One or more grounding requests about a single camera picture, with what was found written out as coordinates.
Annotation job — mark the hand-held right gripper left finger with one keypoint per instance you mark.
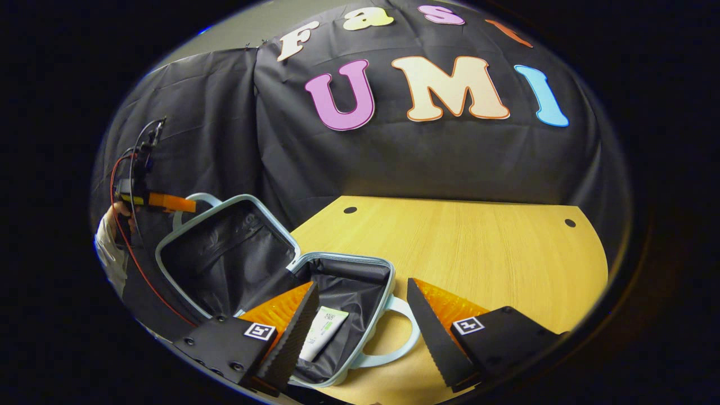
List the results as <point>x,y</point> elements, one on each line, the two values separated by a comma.
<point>230,346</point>

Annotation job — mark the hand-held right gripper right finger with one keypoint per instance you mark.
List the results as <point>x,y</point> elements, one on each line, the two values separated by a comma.
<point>436,337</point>

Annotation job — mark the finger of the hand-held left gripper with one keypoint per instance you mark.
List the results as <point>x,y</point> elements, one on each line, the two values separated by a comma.
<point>171,202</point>

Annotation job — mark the light blue suitcase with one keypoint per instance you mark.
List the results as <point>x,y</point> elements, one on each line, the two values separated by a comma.
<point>225,259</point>

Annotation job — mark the large green white cream tube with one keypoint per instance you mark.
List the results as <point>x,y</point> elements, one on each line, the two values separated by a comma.
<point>322,334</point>

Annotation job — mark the black backdrop cloth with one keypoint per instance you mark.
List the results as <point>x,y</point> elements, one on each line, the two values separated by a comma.
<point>450,157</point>

